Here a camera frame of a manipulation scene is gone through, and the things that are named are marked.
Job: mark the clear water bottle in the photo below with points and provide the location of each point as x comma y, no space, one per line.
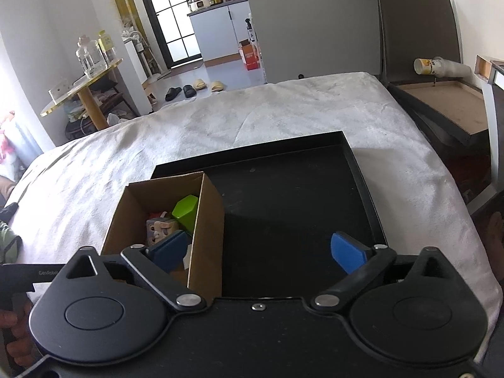
89,57

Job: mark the white box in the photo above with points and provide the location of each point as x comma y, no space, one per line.
61,89

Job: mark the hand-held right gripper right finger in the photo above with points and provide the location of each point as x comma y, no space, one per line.
348,254

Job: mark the round yellow-edged table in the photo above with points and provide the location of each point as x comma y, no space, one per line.
78,86

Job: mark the stack of paper cups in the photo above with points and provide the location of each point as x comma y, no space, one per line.
441,67

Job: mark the black slipper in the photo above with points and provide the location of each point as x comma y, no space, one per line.
173,93
189,91

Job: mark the purple cube toy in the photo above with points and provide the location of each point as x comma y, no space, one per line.
161,228

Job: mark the orange cardboard box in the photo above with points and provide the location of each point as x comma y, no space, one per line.
250,57

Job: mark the white kitchen appliance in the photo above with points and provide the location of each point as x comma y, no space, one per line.
197,4

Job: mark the black tray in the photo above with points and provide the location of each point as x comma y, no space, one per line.
283,204

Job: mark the beige slipper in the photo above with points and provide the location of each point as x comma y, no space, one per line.
217,86
200,84

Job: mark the white kitchen cabinet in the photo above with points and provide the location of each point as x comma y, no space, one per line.
216,35

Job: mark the black-framed glass door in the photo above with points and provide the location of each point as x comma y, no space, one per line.
173,19

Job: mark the grey green cloth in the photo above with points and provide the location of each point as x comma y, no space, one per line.
10,242

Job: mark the green hexagonal box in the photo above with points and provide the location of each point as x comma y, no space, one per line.
185,212

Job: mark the brown cardboard box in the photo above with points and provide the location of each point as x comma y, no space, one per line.
206,236

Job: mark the person's left hand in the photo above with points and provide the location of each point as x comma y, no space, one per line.
17,330

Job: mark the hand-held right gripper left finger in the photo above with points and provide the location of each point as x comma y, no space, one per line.
169,250

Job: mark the grey leaning board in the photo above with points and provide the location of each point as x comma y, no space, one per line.
417,27

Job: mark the dark wooden frame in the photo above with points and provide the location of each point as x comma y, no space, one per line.
445,106

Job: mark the yellow-lidded bottle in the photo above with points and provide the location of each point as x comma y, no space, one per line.
107,47

